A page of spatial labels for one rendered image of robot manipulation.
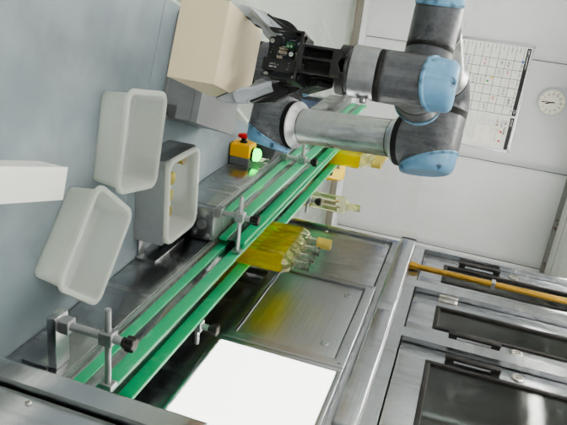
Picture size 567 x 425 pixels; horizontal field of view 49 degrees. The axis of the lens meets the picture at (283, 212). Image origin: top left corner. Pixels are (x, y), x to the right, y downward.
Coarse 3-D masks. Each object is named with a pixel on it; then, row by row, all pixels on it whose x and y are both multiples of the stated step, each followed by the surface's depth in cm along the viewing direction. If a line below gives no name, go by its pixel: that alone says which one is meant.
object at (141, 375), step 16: (320, 176) 264; (304, 192) 244; (288, 208) 228; (224, 272) 178; (240, 272) 178; (224, 288) 169; (208, 304) 160; (192, 320) 153; (176, 336) 146; (160, 352) 139; (144, 368) 134; (160, 368) 136; (128, 384) 128; (144, 384) 129
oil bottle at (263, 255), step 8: (248, 248) 180; (256, 248) 180; (264, 248) 181; (272, 248) 181; (280, 248) 182; (240, 256) 182; (248, 256) 181; (256, 256) 180; (264, 256) 179; (272, 256) 178; (280, 256) 178; (288, 256) 178; (248, 264) 182; (256, 264) 181; (264, 264) 180; (272, 264) 179; (280, 264) 178; (288, 264) 178
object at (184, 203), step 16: (176, 160) 150; (192, 160) 163; (176, 176) 166; (192, 176) 165; (176, 192) 167; (192, 192) 166; (176, 208) 169; (192, 208) 168; (176, 224) 165; (192, 224) 168
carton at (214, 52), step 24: (192, 0) 90; (216, 0) 90; (192, 24) 91; (216, 24) 90; (240, 24) 95; (192, 48) 91; (216, 48) 90; (240, 48) 97; (168, 72) 92; (192, 72) 91; (216, 72) 90; (240, 72) 99; (216, 96) 107
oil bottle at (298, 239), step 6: (264, 234) 190; (270, 234) 190; (276, 234) 191; (282, 234) 191; (288, 234) 192; (294, 234) 192; (288, 240) 188; (294, 240) 188; (300, 240) 189; (300, 246) 188
